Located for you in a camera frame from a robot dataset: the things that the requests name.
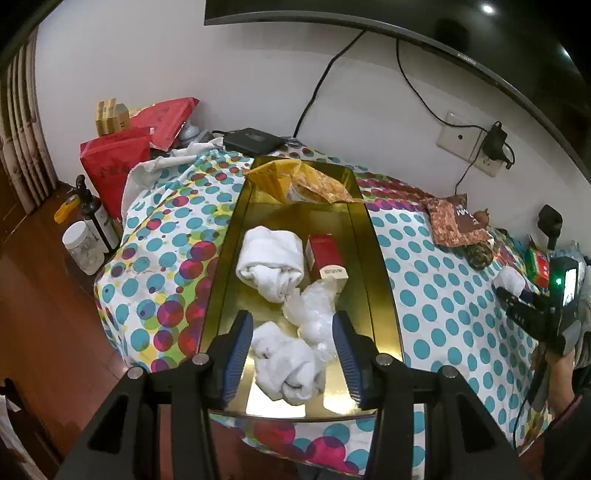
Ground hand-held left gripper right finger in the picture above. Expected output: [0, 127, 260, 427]
[333, 310, 532, 480]

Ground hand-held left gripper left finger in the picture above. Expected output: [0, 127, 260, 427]
[55, 310, 254, 480]

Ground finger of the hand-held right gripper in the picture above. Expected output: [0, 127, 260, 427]
[519, 285, 551, 308]
[495, 285, 551, 341]

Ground white sock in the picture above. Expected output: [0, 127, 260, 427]
[496, 267, 529, 296]
[252, 322, 326, 407]

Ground clear plastic bag bundle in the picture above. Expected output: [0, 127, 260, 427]
[298, 319, 340, 365]
[283, 281, 345, 333]

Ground camouflage sock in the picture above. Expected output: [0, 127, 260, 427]
[464, 240, 499, 270]

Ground brown snack packet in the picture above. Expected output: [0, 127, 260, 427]
[427, 194, 492, 250]

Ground white towel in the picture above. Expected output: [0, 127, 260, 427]
[235, 226, 305, 303]

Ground red cigarette box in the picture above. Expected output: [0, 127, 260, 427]
[307, 234, 348, 289]

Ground gold tin box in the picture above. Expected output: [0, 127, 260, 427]
[198, 156, 404, 418]

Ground yellow snack packet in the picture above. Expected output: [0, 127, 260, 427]
[242, 159, 365, 205]

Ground person's right forearm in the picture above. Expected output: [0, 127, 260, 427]
[512, 392, 591, 480]

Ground person's right hand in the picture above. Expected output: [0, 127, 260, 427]
[531, 350, 579, 412]

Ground red green medicine box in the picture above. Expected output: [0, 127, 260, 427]
[526, 244, 552, 284]

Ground plastic bag of supplies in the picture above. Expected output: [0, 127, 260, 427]
[551, 240, 591, 269]

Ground polka dot tablecloth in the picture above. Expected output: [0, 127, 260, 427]
[95, 143, 555, 476]

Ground dark wooden side table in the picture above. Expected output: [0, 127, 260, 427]
[60, 240, 125, 296]

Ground black power adapter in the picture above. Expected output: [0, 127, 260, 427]
[482, 121, 509, 160]

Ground white plastic jar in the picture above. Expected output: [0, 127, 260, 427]
[62, 220, 107, 276]

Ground dark pump bottle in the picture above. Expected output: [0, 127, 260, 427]
[74, 174, 122, 254]

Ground black set-top box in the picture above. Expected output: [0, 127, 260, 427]
[223, 128, 284, 158]

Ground yellow hand tool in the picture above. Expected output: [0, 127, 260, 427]
[54, 194, 81, 224]

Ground red paper bag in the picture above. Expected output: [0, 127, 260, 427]
[80, 127, 153, 222]

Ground red gift bag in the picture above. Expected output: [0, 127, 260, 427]
[129, 97, 200, 148]

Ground stacked cardboard boxes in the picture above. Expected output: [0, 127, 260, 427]
[95, 98, 131, 137]

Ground black television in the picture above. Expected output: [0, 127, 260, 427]
[204, 0, 591, 160]

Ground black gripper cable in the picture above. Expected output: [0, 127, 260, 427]
[512, 383, 539, 453]

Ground thin adapter cable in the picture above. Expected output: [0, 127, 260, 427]
[455, 157, 478, 199]

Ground wall socket plate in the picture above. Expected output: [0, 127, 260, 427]
[438, 110, 509, 178]

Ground black looped cable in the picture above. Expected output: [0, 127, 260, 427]
[396, 39, 490, 137]

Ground black television cable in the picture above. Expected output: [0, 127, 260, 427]
[294, 31, 365, 139]

